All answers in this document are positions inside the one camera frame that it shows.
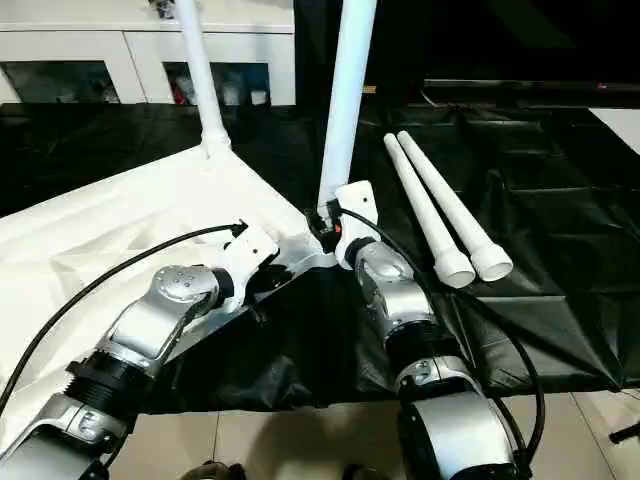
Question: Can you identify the white plastic table leg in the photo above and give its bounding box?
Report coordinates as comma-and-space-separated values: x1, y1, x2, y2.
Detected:
317, 0, 377, 216
397, 130, 515, 282
383, 132, 476, 290
174, 0, 232, 161

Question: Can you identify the white plastic table top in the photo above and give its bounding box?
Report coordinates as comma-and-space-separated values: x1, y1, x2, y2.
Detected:
0, 139, 342, 441

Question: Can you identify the black work mat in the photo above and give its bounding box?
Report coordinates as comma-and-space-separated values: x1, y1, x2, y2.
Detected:
0, 102, 640, 414

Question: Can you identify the dark robot body part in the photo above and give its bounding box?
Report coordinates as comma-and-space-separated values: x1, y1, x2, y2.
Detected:
182, 462, 247, 480

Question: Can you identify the long black metal bar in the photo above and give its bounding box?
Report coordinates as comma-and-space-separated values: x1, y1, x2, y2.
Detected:
423, 78, 640, 107

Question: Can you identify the white cabinet with glass doors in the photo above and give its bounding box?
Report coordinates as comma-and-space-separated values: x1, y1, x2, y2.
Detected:
0, 0, 296, 107

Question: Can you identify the white flat sheet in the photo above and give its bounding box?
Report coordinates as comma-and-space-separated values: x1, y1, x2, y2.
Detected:
592, 107, 640, 161

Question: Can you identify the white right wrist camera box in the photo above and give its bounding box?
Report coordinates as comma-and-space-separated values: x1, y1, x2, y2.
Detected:
333, 182, 380, 271

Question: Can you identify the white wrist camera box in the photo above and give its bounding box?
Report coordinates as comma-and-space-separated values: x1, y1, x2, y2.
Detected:
333, 182, 380, 271
214, 222, 280, 314

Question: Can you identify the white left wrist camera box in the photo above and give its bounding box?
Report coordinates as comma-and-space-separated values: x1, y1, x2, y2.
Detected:
214, 222, 280, 314

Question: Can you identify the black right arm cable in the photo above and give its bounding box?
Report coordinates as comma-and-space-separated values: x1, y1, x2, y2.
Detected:
339, 206, 547, 454

